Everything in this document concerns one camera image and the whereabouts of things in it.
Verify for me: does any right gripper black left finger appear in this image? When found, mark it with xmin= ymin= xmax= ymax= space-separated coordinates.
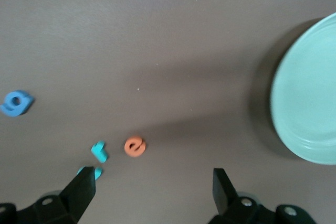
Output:
xmin=16 ymin=166 xmax=96 ymax=224

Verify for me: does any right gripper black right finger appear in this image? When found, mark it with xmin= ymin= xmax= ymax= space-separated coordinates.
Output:
xmin=207 ymin=168 xmax=277 ymax=224

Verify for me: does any teal foam letter d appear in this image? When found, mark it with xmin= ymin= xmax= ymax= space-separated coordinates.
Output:
xmin=76 ymin=166 xmax=103 ymax=181

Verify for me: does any teal foam letter r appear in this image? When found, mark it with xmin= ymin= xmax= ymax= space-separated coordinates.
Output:
xmin=90 ymin=141 xmax=108 ymax=164

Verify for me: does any orange foam letter e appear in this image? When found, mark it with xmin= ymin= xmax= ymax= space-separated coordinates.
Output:
xmin=124 ymin=136 xmax=147 ymax=158

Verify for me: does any blue foam letter g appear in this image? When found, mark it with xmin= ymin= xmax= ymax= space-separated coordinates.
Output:
xmin=0 ymin=90 xmax=35 ymax=116

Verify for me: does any mint green plate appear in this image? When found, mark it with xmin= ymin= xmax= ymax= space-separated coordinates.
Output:
xmin=270 ymin=12 xmax=336 ymax=166

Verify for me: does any brown table cover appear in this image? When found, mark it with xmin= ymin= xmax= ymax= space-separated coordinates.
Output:
xmin=0 ymin=0 xmax=336 ymax=224

